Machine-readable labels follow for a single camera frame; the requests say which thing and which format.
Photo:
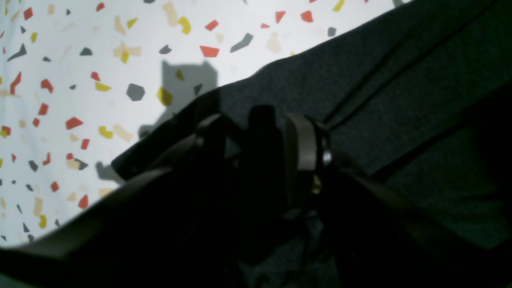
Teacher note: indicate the dark grey T-shirt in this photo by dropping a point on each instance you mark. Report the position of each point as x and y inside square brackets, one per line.
[418, 98]

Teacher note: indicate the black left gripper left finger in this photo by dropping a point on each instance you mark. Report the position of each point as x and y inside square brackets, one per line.
[134, 237]

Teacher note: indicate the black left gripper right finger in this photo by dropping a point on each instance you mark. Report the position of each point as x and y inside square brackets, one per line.
[379, 239]

